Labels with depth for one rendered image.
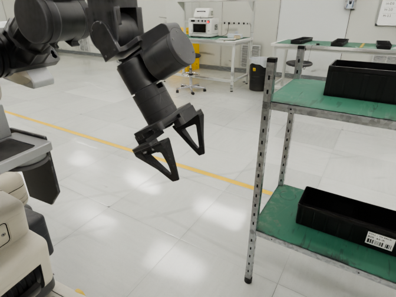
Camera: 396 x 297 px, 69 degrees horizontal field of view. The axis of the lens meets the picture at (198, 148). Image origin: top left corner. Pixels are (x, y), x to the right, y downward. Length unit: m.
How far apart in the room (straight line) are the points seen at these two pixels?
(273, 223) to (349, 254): 0.32
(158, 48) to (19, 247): 0.51
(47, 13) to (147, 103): 0.21
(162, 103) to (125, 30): 0.12
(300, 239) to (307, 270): 0.40
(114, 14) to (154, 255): 1.45
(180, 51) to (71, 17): 0.23
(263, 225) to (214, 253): 0.44
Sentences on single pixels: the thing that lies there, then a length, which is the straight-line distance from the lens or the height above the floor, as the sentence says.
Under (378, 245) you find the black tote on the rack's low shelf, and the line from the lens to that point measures 1.44.
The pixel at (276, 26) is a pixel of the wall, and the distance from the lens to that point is 6.15.
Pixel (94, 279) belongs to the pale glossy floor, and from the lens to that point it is 1.71.
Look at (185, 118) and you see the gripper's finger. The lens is 0.49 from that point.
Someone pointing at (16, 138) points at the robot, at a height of 1.04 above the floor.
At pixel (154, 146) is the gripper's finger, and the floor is 1.06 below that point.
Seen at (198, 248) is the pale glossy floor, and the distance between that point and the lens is 1.76.
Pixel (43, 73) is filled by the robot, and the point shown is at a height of 1.13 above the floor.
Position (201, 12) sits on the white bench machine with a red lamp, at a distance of 5.34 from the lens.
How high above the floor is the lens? 1.25
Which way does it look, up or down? 26 degrees down
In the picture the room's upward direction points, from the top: straight up
